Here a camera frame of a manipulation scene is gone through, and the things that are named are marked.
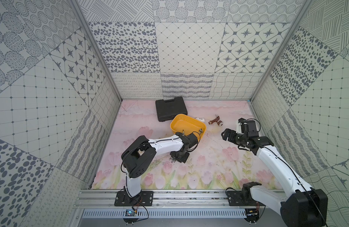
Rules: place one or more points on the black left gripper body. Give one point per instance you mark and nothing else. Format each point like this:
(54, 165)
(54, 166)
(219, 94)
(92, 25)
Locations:
(179, 155)

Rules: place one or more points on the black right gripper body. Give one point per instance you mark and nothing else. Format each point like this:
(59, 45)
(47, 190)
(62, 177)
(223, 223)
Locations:
(240, 139)

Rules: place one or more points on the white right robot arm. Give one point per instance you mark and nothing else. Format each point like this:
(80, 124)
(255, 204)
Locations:
(303, 206)

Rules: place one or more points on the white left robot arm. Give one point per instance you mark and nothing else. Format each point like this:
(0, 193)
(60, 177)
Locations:
(139, 155)

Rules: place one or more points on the yellow plastic storage box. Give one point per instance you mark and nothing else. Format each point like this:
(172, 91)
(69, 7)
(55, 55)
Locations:
(188, 124)

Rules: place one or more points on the brown water tap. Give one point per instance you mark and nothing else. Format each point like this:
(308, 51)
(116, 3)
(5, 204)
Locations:
(217, 121)

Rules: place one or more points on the white pipe tee fitting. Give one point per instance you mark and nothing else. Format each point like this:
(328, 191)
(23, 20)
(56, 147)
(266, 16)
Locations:
(200, 119)

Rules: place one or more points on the black plastic tool case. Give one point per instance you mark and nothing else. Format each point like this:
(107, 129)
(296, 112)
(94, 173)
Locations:
(169, 109)

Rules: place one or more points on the small green circuit board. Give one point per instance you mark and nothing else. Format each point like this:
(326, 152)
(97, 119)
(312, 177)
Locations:
(130, 213)

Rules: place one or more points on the aluminium mounting rail frame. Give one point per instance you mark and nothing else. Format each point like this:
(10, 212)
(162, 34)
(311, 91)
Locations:
(166, 204)

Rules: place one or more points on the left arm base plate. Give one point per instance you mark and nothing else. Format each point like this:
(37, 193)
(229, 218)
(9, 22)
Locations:
(144, 198)

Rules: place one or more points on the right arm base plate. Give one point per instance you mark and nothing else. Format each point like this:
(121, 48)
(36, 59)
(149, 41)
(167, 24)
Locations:
(235, 198)

